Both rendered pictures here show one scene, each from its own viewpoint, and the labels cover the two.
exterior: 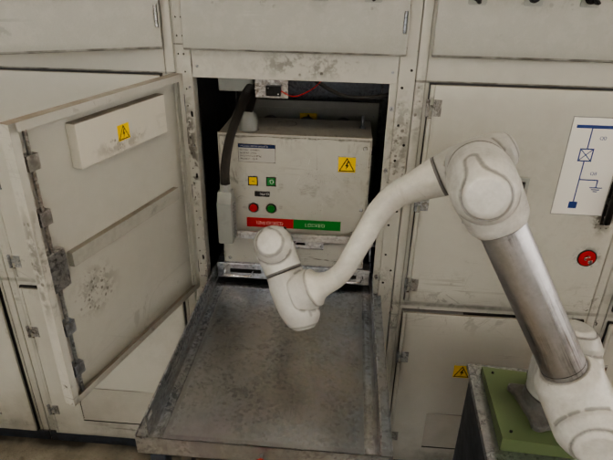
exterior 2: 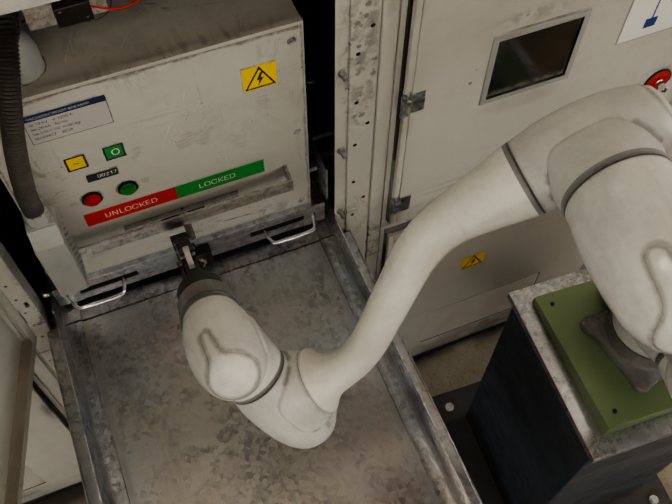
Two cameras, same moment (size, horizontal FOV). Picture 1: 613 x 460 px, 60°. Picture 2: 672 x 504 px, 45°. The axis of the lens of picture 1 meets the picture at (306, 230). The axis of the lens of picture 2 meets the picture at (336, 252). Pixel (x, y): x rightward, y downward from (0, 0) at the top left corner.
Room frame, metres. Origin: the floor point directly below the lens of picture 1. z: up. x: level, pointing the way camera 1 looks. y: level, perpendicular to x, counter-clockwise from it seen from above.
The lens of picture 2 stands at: (0.77, 0.15, 2.23)
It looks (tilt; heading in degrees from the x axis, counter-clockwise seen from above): 59 degrees down; 334
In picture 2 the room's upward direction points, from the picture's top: straight up
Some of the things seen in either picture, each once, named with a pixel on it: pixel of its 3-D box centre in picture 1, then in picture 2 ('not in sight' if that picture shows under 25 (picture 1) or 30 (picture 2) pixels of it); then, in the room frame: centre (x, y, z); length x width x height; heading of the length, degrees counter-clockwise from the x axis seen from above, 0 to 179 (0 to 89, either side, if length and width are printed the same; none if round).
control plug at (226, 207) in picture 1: (227, 214); (55, 247); (1.55, 0.26, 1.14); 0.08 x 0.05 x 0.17; 176
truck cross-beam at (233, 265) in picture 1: (293, 270); (191, 243); (1.62, 0.04, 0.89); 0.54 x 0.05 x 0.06; 86
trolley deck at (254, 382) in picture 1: (279, 360); (262, 440); (1.22, 0.07, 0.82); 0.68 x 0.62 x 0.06; 176
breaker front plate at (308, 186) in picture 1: (293, 207); (171, 172); (1.61, 0.05, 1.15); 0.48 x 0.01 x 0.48; 86
